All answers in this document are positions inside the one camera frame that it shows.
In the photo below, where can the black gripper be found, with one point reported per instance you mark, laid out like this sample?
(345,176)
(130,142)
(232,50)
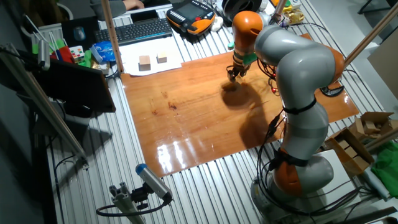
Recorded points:
(240,68)

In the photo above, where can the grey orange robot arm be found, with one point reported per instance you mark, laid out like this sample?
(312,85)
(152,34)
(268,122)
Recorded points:
(304,62)

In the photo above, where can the person hand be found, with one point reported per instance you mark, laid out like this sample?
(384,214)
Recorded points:
(133,4)

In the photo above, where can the white plastic figure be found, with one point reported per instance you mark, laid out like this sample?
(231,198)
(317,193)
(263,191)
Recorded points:
(216,24)

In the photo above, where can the glossy wooden board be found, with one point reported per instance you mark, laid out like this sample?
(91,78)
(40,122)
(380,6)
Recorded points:
(192,124)

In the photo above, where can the black filament spool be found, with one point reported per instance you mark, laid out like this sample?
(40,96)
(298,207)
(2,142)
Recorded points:
(239,5)

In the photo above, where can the medium wooden cube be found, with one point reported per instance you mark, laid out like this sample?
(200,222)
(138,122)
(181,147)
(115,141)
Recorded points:
(162,57)

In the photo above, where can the black orange teach pendant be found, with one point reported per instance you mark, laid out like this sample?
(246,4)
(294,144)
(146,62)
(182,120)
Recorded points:
(189,15)

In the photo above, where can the gold foil packet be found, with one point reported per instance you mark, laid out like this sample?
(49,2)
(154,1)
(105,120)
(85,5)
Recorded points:
(293,17)

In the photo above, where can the large wooden cube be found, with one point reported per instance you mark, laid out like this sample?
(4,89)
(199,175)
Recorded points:
(145,63)

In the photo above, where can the black C-clamp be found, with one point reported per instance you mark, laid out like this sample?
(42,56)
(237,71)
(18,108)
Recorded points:
(331,91)

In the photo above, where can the white paper sheet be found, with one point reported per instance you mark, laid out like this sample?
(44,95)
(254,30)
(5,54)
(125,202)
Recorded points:
(133,51)

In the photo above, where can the black keyboard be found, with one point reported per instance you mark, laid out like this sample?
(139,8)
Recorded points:
(136,31)

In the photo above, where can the black smartphone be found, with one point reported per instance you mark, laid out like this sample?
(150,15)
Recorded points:
(144,16)

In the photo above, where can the blue plastic bag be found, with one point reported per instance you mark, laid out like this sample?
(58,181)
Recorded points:
(105,51)

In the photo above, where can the brown cardboard box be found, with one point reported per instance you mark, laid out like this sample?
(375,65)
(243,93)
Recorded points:
(351,155)

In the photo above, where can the small cardboard box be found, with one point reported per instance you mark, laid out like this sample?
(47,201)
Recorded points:
(373,116)

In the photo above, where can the brown cardboard panel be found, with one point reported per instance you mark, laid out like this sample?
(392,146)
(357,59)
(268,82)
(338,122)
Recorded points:
(385,68)

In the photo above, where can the colourful puzzle cube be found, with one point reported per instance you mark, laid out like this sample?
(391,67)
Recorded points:
(76,54)

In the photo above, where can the dark computer mouse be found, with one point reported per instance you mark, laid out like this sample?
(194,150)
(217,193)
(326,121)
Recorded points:
(79,33)

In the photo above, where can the black monitor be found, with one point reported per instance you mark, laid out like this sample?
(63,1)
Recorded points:
(71,84)

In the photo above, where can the short aluminium profile stand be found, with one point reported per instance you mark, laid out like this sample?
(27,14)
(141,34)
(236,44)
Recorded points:
(124,205)

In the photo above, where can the red packet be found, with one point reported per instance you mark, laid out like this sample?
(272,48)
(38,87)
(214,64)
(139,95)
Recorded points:
(65,54)

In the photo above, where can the black mouse pad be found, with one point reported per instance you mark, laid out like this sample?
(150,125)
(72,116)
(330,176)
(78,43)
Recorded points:
(68,31)

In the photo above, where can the pale grey roll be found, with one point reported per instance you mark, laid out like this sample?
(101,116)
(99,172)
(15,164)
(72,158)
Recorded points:
(376,183)

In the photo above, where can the green cloth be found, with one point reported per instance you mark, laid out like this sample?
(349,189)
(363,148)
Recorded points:
(387,174)

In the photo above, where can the frame pole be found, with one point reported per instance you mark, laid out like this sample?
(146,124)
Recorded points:
(112,37)
(277,11)
(382,138)
(370,35)

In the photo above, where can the silver camera blue end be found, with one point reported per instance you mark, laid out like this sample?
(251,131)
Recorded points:
(154,182)

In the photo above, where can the black camera bracket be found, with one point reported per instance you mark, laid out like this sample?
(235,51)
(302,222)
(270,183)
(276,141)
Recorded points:
(140,196)

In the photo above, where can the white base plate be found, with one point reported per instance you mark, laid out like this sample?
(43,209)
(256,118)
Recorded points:
(346,180)

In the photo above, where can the long aluminium frame strut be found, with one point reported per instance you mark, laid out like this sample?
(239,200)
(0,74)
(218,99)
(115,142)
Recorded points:
(46,107)

